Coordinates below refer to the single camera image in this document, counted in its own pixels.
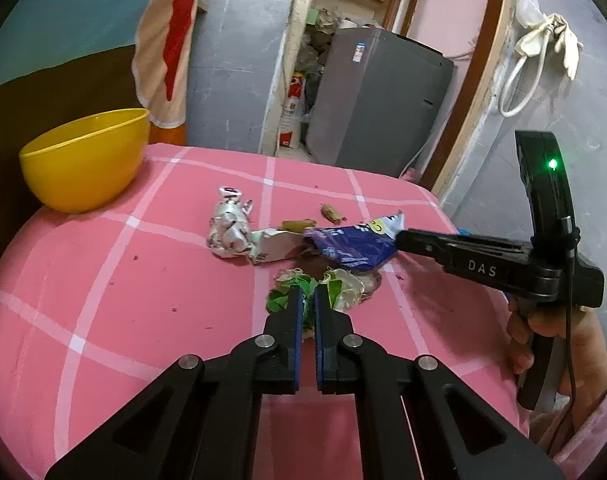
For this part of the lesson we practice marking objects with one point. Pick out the yellow plastic bowl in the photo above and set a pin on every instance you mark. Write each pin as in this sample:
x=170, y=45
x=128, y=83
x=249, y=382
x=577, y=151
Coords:
x=83, y=170

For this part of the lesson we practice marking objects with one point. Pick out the teal and brown printed blanket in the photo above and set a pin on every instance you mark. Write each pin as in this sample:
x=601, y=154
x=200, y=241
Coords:
x=58, y=20

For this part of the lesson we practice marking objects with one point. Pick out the person's right hand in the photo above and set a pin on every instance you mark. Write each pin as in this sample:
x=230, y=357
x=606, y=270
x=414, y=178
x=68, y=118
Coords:
x=588, y=350

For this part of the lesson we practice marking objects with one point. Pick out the cream rubber gloves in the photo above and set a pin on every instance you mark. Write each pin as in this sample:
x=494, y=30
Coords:
x=553, y=40

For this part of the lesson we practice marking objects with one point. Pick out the brown wooden door frame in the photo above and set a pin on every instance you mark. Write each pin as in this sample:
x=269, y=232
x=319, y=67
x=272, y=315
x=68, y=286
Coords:
x=476, y=75

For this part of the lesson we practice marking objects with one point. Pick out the grey washing machine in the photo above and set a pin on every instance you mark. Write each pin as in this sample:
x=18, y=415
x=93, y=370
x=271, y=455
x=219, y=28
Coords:
x=378, y=105

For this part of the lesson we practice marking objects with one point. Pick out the green box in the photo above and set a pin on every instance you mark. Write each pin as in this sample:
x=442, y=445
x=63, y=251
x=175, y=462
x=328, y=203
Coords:
x=313, y=16

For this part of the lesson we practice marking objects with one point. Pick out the white and red sack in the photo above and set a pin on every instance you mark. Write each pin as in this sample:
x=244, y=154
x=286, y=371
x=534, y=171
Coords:
x=291, y=115

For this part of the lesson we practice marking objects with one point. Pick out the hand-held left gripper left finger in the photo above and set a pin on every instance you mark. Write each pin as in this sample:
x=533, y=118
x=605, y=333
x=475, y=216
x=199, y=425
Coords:
x=296, y=320

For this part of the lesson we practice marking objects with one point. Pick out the white carton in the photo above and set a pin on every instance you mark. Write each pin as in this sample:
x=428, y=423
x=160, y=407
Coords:
x=276, y=245

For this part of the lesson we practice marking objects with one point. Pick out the person's right forearm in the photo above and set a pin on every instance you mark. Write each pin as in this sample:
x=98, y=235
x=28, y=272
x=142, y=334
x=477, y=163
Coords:
x=598, y=420

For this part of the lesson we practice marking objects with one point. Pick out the green and white wrapper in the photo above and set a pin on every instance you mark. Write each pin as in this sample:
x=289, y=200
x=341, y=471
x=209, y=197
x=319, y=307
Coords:
x=283, y=300

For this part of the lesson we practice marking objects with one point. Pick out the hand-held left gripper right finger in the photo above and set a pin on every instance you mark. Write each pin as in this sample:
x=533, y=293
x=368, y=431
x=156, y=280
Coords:
x=321, y=330

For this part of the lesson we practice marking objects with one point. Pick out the blue snack packet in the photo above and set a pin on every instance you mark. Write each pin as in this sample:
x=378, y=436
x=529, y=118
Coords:
x=353, y=245

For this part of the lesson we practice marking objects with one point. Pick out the crumpled plastic bags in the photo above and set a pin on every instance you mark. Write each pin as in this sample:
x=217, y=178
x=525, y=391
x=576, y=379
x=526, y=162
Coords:
x=321, y=40

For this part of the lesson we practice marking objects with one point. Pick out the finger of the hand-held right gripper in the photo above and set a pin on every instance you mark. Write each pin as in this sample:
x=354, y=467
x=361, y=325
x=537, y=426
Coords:
x=423, y=245

